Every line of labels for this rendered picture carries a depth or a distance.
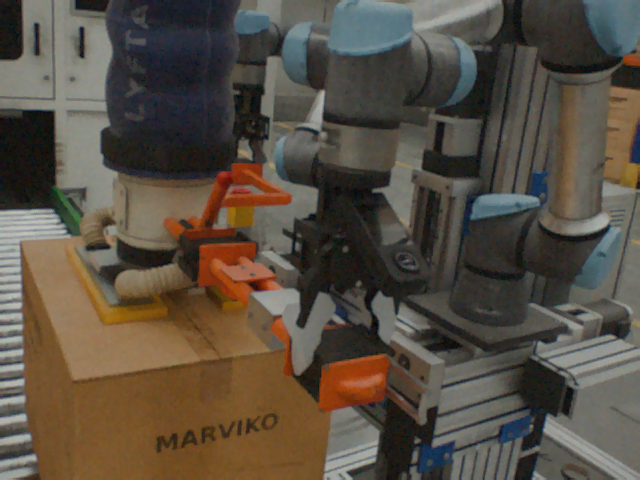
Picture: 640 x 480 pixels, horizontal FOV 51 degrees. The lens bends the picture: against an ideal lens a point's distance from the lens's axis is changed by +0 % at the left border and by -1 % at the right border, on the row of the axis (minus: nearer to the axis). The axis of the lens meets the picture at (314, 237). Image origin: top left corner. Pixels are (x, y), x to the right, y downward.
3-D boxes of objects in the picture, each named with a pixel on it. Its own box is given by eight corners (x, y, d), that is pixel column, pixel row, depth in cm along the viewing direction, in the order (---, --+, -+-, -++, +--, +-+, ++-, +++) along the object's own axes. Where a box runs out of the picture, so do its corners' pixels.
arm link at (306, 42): (486, -42, 108) (270, 9, 77) (552, -41, 102) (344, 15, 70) (483, 32, 114) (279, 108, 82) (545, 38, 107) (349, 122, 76)
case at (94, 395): (24, 414, 148) (18, 239, 136) (199, 384, 167) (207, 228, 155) (76, 625, 98) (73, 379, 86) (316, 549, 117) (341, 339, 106)
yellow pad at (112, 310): (64, 254, 130) (64, 229, 129) (117, 251, 135) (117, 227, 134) (103, 326, 102) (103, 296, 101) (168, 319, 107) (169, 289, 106)
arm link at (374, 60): (437, 9, 63) (383, -1, 57) (421, 128, 66) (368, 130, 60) (370, 6, 68) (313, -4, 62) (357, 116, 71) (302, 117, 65)
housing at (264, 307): (243, 326, 83) (245, 292, 82) (292, 320, 87) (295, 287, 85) (267, 351, 78) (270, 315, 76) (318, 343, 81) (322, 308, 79)
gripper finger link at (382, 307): (376, 330, 78) (358, 262, 74) (407, 352, 73) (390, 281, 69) (354, 343, 77) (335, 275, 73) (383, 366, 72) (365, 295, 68)
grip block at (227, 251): (175, 267, 101) (176, 229, 99) (236, 262, 106) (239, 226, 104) (194, 287, 94) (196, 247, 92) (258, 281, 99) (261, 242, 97)
